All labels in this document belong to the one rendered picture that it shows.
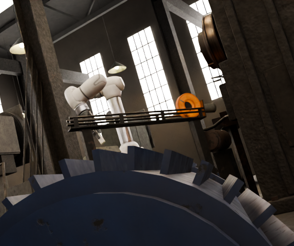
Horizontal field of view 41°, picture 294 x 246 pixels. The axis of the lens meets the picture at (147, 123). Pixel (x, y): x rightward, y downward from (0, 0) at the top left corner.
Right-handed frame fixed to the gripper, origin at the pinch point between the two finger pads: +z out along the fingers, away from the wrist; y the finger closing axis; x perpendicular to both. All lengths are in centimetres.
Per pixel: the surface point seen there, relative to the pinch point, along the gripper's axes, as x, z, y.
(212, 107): -63, 26, 23
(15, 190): 235, -96, 149
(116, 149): -5.0, 12.0, 0.9
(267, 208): -110, 87, -169
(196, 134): -49, 35, 11
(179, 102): -54, 15, 7
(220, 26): -98, -4, 12
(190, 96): -59, 15, 14
